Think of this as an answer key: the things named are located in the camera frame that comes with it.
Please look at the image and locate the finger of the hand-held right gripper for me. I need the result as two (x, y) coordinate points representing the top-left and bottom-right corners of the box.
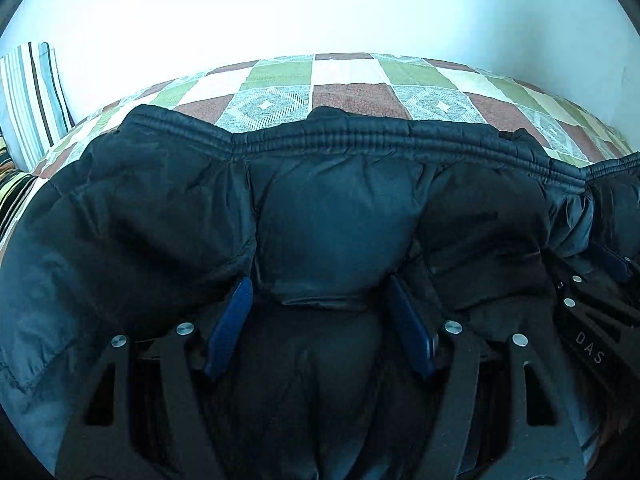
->
(550, 255), (640, 342)
(591, 243), (640, 284)

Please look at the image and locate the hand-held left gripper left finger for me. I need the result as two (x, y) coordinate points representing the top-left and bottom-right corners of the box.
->
(55, 276), (254, 480)

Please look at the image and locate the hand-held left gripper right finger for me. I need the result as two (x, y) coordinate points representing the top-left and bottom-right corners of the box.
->
(387, 275), (586, 480)

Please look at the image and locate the black puffer jacket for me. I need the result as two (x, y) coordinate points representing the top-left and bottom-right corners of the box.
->
(0, 105), (640, 480)

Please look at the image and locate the bed with checkered sheet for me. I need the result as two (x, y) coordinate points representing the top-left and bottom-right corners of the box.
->
(0, 52), (640, 261)

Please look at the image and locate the yellow black striped pillow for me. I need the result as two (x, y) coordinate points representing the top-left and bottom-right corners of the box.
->
(0, 170), (38, 241)

